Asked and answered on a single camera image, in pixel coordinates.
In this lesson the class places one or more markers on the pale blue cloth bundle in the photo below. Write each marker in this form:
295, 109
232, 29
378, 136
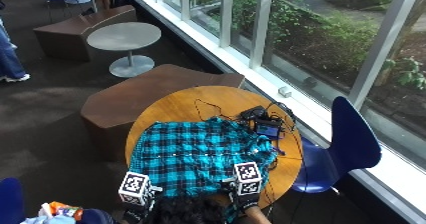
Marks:
47, 219

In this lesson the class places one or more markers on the teal plaid shirt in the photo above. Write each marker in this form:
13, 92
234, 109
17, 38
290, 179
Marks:
190, 154

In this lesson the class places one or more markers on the white marker cube glove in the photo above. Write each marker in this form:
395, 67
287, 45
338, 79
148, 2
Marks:
134, 187
248, 178

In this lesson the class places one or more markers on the blue plastic chair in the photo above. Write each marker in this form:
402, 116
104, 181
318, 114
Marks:
350, 144

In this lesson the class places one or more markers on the small white sill block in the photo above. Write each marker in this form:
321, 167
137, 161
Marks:
285, 91

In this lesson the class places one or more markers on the black box device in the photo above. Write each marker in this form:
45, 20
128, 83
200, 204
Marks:
253, 112

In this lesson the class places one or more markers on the grey round pedestal table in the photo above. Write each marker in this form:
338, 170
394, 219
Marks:
124, 37

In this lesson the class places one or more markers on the white marker cube left glove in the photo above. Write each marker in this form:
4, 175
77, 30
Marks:
134, 187

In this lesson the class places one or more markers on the person's left hand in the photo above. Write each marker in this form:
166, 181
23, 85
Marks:
138, 210

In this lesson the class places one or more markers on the orange snack packet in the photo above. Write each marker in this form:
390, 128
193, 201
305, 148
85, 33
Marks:
65, 210

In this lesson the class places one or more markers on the white marker cube right glove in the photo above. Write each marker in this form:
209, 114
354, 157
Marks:
248, 178

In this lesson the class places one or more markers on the small brown bench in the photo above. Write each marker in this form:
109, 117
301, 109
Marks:
74, 30

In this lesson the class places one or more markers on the large brown bench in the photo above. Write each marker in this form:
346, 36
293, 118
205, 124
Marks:
133, 104

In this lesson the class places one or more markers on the small dark sill object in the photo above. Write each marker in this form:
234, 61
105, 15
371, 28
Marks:
309, 81

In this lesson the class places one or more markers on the dark blue seat back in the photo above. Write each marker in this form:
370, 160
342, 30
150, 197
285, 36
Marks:
9, 200

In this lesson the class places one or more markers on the black device with blue screen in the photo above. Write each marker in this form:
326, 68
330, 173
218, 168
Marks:
266, 128

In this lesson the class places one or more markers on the person's right hand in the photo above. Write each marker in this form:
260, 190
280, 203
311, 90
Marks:
248, 200

